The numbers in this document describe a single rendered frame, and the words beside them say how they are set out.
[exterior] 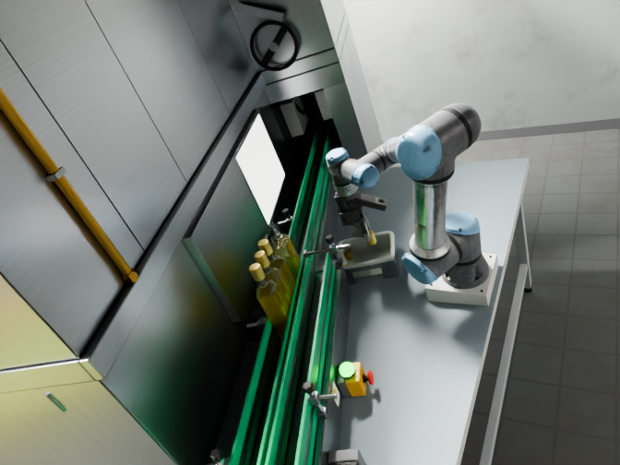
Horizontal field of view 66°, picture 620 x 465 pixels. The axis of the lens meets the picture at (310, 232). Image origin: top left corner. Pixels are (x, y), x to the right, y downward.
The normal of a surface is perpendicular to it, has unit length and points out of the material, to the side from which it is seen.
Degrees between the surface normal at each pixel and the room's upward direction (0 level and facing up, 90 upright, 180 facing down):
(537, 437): 0
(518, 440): 0
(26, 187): 90
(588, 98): 90
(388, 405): 0
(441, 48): 90
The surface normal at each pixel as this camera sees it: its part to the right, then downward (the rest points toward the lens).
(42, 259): 0.93, -0.20
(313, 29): -0.12, 0.60
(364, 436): -0.33, -0.77
